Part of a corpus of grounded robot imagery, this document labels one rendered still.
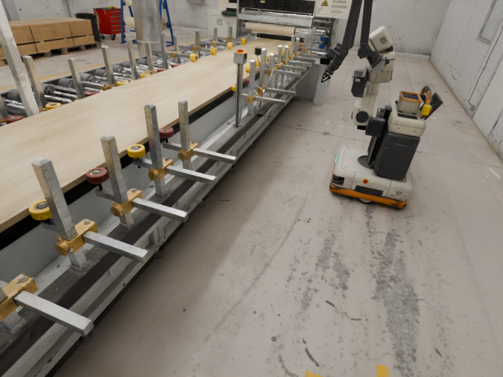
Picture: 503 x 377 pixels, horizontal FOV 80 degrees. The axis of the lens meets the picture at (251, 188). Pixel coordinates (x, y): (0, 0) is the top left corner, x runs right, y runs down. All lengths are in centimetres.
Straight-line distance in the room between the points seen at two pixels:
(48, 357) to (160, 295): 61
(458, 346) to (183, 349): 150
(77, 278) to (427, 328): 184
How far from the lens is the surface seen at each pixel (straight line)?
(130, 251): 107
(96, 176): 137
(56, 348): 178
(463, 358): 216
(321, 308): 199
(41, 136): 184
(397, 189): 282
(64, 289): 123
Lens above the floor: 158
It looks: 34 degrees down
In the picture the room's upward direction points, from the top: 4 degrees clockwise
